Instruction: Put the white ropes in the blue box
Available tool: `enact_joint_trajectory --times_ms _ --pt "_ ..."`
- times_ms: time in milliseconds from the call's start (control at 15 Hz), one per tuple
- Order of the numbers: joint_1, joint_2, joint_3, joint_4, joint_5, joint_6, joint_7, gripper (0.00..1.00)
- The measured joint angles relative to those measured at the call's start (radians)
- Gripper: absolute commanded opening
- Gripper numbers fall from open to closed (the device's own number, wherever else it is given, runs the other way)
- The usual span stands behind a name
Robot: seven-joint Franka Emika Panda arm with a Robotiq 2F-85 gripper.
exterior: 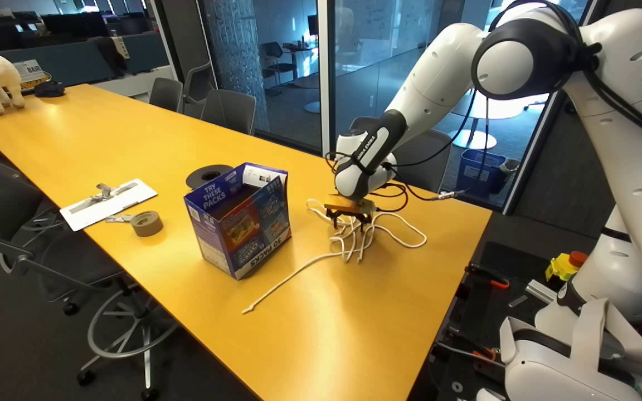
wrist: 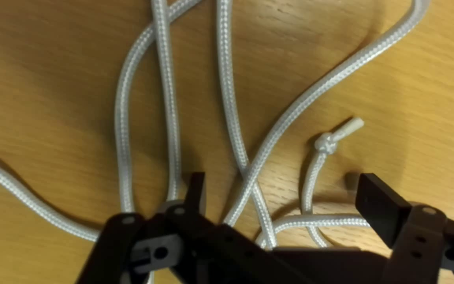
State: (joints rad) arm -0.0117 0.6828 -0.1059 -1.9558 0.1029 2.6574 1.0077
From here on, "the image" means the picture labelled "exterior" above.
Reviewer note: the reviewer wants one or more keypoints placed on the small metal clip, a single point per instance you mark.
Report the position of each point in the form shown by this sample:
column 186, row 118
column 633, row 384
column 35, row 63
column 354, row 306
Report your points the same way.
column 103, row 193

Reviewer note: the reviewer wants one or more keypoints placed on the blue cardboard box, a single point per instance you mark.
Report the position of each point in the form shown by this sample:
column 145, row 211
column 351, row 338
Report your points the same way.
column 239, row 230

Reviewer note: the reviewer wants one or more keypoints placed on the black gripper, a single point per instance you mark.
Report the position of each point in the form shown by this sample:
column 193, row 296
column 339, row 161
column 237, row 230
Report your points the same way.
column 351, row 215

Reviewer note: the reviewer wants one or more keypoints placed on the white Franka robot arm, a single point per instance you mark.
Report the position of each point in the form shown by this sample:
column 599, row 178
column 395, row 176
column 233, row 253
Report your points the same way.
column 633, row 147

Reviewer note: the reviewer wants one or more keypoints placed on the small black object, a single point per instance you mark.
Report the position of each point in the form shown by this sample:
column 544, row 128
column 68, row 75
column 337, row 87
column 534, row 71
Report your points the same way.
column 50, row 89

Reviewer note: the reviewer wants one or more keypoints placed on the white table sign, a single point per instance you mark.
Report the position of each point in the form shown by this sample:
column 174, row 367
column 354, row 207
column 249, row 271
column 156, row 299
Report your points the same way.
column 32, row 71

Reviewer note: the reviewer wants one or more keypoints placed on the black tape roll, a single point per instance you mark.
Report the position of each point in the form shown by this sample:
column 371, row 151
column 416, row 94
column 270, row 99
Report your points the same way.
column 202, row 178

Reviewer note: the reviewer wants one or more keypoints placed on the grey office chair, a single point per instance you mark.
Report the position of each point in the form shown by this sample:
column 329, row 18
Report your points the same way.
column 1, row 207
column 202, row 81
column 166, row 94
column 233, row 113
column 434, row 165

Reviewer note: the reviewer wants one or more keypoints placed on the yellow red emergency stop button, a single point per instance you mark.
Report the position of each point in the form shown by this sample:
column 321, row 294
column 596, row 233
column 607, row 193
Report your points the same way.
column 562, row 267

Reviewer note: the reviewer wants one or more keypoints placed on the white paper sheet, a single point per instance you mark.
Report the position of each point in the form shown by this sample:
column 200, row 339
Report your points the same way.
column 123, row 197

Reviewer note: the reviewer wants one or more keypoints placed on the grey tape roll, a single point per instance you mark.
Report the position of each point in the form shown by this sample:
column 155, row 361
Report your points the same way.
column 150, row 230

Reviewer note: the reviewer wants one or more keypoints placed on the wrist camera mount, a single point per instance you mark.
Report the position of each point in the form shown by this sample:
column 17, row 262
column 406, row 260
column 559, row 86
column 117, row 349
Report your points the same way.
column 343, row 201

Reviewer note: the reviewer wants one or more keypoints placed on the blue recycling bin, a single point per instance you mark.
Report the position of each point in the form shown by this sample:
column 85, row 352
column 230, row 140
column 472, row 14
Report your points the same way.
column 494, row 178

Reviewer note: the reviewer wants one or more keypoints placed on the dark teal desk partition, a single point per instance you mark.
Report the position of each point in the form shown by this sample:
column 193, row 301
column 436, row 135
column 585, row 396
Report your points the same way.
column 76, row 63

